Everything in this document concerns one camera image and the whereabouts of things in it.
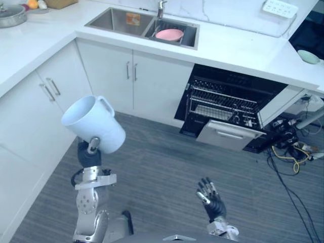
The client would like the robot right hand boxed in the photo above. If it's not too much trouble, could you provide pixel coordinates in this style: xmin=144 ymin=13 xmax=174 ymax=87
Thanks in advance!
xmin=196 ymin=177 xmax=227 ymax=221

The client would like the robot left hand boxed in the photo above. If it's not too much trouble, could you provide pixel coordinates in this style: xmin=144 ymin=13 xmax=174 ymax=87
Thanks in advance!
xmin=77 ymin=137 xmax=103 ymax=169

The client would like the white ceramic cup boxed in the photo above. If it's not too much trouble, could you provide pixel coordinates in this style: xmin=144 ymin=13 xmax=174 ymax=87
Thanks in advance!
xmin=61 ymin=95 xmax=127 ymax=154

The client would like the silver dishwasher door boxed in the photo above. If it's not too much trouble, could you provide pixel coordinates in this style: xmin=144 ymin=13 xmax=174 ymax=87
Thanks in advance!
xmin=196 ymin=119 xmax=267 ymax=152

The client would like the white cabinet door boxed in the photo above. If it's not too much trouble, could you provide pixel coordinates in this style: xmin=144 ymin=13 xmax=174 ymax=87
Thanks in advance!
xmin=75 ymin=40 xmax=134 ymax=111
xmin=36 ymin=39 xmax=94 ymax=113
xmin=0 ymin=72 xmax=76 ymax=163
xmin=132 ymin=50 xmax=195 ymax=123

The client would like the black built-in dishwasher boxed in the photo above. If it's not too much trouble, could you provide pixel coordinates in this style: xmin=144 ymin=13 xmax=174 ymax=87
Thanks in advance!
xmin=174 ymin=63 xmax=288 ymax=154

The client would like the stainless steel double sink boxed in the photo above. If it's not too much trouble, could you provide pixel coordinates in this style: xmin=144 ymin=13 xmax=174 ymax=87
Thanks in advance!
xmin=84 ymin=7 xmax=200 ymax=51

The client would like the orange sink sticker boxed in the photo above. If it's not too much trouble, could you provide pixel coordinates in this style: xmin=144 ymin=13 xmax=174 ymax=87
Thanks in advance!
xmin=126 ymin=13 xmax=141 ymax=25

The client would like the black sink drain rack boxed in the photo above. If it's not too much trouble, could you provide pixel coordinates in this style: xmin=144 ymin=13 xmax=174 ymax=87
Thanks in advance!
xmin=145 ymin=20 xmax=198 ymax=48

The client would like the white cabinet side panel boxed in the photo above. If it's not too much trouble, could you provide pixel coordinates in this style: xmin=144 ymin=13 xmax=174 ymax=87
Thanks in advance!
xmin=257 ymin=85 xmax=308 ymax=128

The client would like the white pipe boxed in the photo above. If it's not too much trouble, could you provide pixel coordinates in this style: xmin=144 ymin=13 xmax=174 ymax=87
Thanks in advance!
xmin=296 ymin=101 xmax=324 ymax=131

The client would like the pink plate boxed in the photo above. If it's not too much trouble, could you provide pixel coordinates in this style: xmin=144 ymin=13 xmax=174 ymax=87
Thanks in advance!
xmin=154 ymin=29 xmax=184 ymax=43

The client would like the wooden basket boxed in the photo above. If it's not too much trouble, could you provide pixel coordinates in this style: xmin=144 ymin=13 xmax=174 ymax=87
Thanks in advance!
xmin=44 ymin=0 xmax=79 ymax=10

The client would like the grey pan with glass lid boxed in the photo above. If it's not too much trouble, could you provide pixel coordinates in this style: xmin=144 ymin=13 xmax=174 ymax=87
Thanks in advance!
xmin=0 ymin=5 xmax=28 ymax=29

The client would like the chrome faucet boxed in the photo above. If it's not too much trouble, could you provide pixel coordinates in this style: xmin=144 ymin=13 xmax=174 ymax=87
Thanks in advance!
xmin=157 ymin=0 xmax=168 ymax=20

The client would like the pale green bowl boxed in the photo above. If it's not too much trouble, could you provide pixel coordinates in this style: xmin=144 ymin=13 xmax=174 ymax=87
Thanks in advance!
xmin=297 ymin=49 xmax=322 ymax=64

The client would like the white power strip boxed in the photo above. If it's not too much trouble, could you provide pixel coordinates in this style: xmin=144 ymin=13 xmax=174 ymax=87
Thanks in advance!
xmin=262 ymin=0 xmax=300 ymax=19

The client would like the long black floor cable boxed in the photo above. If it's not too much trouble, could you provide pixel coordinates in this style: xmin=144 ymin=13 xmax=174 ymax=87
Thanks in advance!
xmin=267 ymin=149 xmax=322 ymax=243

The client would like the yellow cable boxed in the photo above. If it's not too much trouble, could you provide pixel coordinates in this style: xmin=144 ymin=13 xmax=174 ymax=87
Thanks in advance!
xmin=272 ymin=143 xmax=311 ymax=175

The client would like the wire dishwasher rack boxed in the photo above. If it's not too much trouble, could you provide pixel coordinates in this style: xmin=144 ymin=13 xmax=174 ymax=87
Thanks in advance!
xmin=186 ymin=97 xmax=262 ymax=128
xmin=188 ymin=85 xmax=274 ymax=103

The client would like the black cable bundle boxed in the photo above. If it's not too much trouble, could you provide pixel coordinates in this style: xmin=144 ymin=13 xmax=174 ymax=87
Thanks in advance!
xmin=272 ymin=118 xmax=315 ymax=163

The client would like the white power strip cable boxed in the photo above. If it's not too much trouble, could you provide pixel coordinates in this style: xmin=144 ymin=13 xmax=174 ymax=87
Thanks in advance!
xmin=274 ymin=11 xmax=299 ymax=38

